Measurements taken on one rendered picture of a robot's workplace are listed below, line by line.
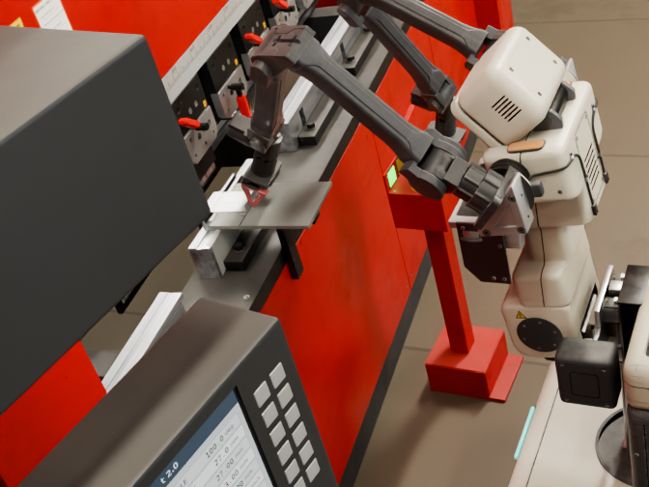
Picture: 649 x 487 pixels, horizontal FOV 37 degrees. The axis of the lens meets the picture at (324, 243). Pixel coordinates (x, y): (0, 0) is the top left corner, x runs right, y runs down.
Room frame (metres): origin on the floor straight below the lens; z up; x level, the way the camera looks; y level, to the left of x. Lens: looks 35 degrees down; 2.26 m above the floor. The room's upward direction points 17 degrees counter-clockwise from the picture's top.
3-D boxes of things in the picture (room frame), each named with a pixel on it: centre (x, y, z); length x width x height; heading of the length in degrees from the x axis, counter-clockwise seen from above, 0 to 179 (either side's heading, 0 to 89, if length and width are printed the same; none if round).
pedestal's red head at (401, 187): (2.30, -0.33, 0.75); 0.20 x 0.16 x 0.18; 144
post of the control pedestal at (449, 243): (2.30, -0.33, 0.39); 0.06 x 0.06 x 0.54; 54
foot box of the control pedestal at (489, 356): (2.28, -0.35, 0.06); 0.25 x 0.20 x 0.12; 54
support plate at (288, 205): (2.04, 0.10, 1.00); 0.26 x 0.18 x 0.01; 62
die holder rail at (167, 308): (1.62, 0.49, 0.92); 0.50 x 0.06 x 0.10; 152
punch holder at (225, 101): (2.26, 0.14, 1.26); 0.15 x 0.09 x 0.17; 152
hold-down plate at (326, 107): (2.61, -0.11, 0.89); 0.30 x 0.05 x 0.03; 152
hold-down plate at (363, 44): (2.96, -0.30, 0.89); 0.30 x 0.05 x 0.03; 152
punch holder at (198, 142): (2.08, 0.24, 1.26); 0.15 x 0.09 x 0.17; 152
